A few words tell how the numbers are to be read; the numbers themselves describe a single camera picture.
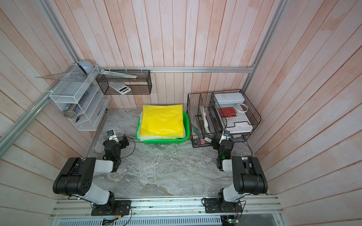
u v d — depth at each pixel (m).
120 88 0.97
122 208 0.73
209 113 1.06
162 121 0.95
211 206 0.73
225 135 0.80
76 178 0.46
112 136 0.79
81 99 0.74
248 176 0.46
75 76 0.86
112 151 0.71
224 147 0.71
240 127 0.85
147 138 0.90
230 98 0.95
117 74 0.91
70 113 0.77
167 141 0.93
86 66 0.84
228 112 0.88
